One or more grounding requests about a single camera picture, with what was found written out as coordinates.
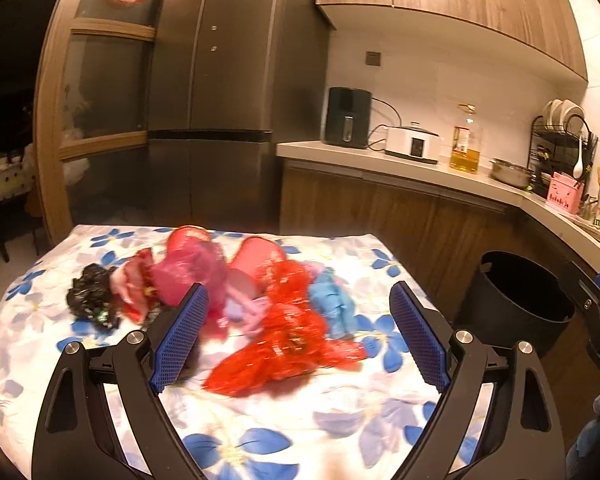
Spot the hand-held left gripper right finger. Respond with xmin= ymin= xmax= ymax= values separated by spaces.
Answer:
xmin=389 ymin=281 xmax=567 ymax=480

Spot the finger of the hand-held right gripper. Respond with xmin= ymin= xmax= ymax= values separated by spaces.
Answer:
xmin=570 ymin=261 xmax=600 ymax=341

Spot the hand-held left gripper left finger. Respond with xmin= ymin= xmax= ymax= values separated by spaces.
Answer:
xmin=31 ymin=282 xmax=211 ymax=480

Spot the pink plastic bag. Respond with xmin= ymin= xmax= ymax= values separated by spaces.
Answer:
xmin=152 ymin=240 xmax=231 ymax=336

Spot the red snack wrapper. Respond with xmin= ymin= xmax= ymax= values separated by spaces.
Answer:
xmin=111 ymin=249 xmax=166 ymax=323

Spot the purple plastic bag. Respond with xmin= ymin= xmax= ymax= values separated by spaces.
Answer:
xmin=228 ymin=295 xmax=276 ymax=336

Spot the black trash bin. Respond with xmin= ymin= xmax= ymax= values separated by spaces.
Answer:
xmin=454 ymin=251 xmax=577 ymax=358

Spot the light blue plastic bag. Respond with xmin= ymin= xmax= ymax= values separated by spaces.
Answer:
xmin=307 ymin=269 xmax=358 ymax=341

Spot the red plastic bag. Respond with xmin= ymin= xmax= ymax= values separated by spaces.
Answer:
xmin=202 ymin=259 xmax=368 ymax=398

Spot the red paper cup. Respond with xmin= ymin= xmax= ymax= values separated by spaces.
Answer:
xmin=228 ymin=238 xmax=287 ymax=306
xmin=166 ymin=226 xmax=213 ymax=261

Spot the black plastic bag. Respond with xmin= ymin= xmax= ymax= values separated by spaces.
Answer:
xmin=66 ymin=263 xmax=126 ymax=331

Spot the pink box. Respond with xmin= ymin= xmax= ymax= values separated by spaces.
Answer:
xmin=546 ymin=171 xmax=584 ymax=215

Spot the kitchen counter with wooden cabinets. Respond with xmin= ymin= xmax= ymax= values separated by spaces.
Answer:
xmin=276 ymin=140 xmax=600 ymax=361

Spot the floral tablecloth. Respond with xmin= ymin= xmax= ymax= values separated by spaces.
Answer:
xmin=0 ymin=224 xmax=496 ymax=480

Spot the light blue cloth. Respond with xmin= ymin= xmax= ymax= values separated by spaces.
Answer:
xmin=565 ymin=390 xmax=600 ymax=467

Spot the white ladle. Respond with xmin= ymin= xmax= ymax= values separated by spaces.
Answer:
xmin=572 ymin=132 xmax=587 ymax=180

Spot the metal pot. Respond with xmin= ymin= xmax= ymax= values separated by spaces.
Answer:
xmin=490 ymin=157 xmax=535 ymax=190

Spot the black dish rack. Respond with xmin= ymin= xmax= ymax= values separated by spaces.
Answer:
xmin=527 ymin=115 xmax=599 ymax=196

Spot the cooking oil bottle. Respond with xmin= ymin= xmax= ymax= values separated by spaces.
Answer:
xmin=449 ymin=104 xmax=482 ymax=175

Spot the white plate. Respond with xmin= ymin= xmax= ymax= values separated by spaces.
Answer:
xmin=562 ymin=100 xmax=586 ymax=133
xmin=541 ymin=98 xmax=565 ymax=133

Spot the white rice cooker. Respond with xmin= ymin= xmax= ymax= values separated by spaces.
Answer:
xmin=384 ymin=121 xmax=441 ymax=165

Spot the dark dining chair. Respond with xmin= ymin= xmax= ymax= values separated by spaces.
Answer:
xmin=0 ymin=200 xmax=36 ymax=263

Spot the black air fryer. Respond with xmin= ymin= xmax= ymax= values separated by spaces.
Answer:
xmin=324 ymin=86 xmax=372 ymax=149

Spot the dining table with dotted cloth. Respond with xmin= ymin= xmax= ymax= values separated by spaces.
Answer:
xmin=0 ymin=147 xmax=36 ymax=231

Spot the steel refrigerator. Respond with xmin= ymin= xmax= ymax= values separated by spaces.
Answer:
xmin=147 ymin=0 xmax=331 ymax=233

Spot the wooden framed glass door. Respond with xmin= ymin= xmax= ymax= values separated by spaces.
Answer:
xmin=32 ymin=0 xmax=181 ymax=246

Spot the black power cable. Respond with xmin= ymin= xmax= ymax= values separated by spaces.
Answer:
xmin=370 ymin=97 xmax=403 ymax=151

